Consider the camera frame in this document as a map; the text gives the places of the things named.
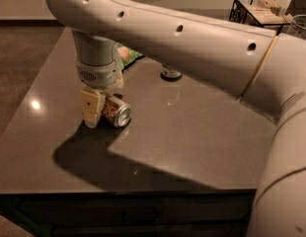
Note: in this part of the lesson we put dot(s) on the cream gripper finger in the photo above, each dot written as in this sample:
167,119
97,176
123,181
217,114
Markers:
93,102
119,80

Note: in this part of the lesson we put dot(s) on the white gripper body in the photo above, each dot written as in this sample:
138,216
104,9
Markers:
101,75

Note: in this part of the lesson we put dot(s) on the orange soda can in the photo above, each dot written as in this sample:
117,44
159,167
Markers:
116,111

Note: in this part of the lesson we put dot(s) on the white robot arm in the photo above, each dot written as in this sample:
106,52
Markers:
264,70

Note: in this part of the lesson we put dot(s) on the white green soda can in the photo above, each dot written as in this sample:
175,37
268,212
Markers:
170,73

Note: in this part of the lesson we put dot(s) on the green snack bag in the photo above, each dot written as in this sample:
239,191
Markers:
127,55

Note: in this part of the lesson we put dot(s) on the napkins in basket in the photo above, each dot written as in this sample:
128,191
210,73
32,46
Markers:
264,12

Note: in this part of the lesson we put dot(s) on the clear glass cup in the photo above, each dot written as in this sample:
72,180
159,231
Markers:
297,27

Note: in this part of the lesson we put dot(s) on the black wire basket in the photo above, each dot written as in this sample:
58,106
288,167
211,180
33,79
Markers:
237,11

